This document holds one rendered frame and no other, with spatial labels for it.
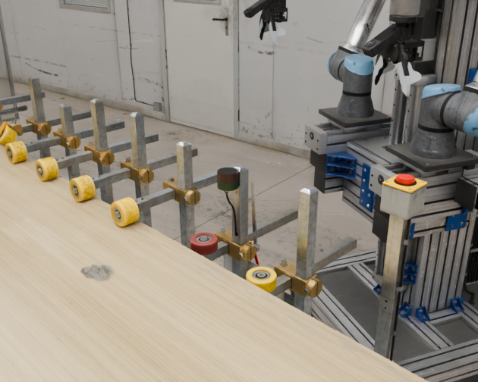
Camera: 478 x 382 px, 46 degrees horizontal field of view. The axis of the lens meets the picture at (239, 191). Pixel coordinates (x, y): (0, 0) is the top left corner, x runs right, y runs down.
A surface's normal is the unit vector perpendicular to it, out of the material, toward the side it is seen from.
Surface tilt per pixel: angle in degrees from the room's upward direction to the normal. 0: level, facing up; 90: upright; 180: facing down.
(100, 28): 90
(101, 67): 90
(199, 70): 90
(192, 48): 90
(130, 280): 0
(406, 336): 0
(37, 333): 0
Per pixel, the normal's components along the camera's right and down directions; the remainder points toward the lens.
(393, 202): -0.72, 0.29
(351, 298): 0.00, -0.91
